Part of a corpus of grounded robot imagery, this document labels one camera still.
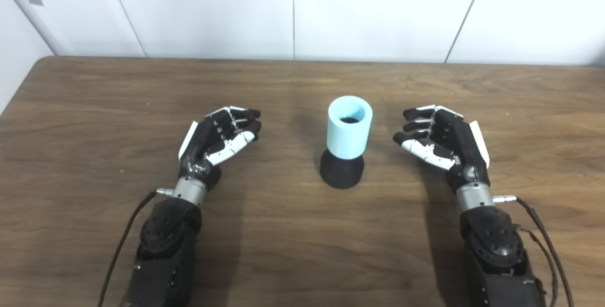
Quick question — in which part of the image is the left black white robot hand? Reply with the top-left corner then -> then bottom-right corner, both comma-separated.
178,106 -> 262,192

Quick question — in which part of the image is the light blue cylinder cup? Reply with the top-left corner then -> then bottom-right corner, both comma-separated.
327,95 -> 373,160

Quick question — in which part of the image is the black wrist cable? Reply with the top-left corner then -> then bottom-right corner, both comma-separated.
97,188 -> 174,307
493,195 -> 575,307

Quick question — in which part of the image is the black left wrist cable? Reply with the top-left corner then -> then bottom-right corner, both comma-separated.
97,188 -> 174,307

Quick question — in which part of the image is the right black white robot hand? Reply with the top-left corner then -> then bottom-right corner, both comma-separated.
392,104 -> 492,194

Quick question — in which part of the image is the black flared nozzle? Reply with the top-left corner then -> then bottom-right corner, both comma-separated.
320,149 -> 365,190

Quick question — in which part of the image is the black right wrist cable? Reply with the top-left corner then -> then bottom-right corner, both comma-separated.
493,195 -> 575,307

